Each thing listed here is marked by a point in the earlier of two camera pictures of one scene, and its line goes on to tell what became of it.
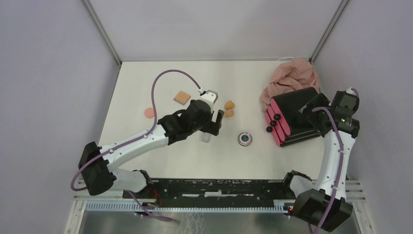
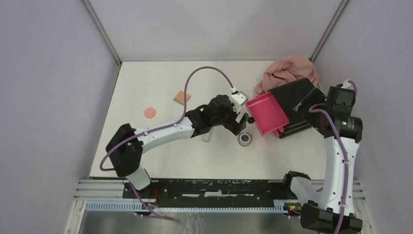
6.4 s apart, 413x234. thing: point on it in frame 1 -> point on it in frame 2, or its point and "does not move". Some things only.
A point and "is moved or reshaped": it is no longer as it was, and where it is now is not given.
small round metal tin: [245, 139] does not move
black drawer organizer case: [301, 127] is moved or reshaped
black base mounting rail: [277, 190] does not move
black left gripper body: [208, 126] -> [228, 121]
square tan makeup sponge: [182, 97] does not move
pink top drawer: [280, 117] is moved or reshaped
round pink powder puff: [149, 113] does not move
